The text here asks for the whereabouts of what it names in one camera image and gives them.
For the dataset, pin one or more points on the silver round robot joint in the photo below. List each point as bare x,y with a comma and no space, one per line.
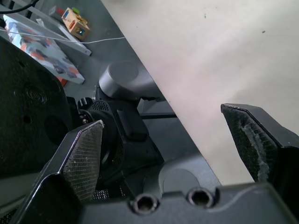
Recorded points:
123,79

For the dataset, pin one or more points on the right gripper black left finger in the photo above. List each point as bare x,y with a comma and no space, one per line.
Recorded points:
81,158

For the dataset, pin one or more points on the white box with colourful print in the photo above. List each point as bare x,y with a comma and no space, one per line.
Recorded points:
46,53

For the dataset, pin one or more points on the grey round robot joint cap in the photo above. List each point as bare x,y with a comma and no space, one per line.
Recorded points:
178,179

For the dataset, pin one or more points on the wooden toy cube box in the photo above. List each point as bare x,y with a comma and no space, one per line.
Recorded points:
76,23

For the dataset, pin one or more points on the long grey flat panel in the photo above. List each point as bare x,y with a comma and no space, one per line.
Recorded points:
63,32

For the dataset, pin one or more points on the black robot body shell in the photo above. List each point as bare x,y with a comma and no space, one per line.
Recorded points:
25,105

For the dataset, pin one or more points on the small red object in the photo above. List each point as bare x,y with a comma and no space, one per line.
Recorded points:
59,10

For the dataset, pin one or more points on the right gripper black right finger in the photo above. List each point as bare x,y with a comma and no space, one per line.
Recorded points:
247,140

